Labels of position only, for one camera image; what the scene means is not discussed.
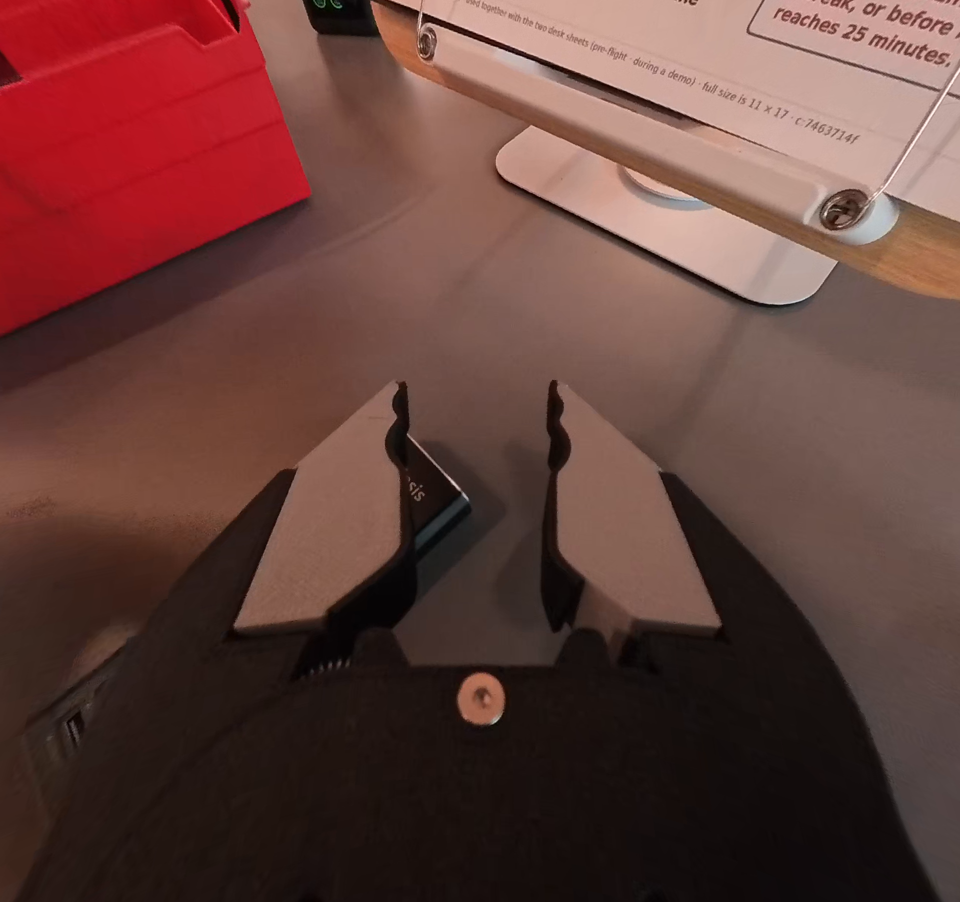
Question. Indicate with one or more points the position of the instruction sheet on stand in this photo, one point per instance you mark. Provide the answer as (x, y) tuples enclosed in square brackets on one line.
[(930, 241)]

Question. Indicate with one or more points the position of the printed instruction sheet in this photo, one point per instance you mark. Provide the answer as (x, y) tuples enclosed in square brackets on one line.
[(675, 31)]

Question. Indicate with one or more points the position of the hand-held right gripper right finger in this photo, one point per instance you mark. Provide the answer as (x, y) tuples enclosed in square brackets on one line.
[(622, 542)]

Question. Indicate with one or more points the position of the black multi-port usb hub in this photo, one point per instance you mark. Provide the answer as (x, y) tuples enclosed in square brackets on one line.
[(439, 497)]

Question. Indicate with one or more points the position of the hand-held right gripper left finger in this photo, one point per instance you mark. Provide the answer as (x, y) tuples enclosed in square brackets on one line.
[(330, 542)]

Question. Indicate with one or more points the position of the white display stand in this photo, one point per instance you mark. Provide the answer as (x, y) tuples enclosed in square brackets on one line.
[(585, 189)]

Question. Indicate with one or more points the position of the red plastic bin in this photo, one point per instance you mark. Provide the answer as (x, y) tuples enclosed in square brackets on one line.
[(150, 166)]

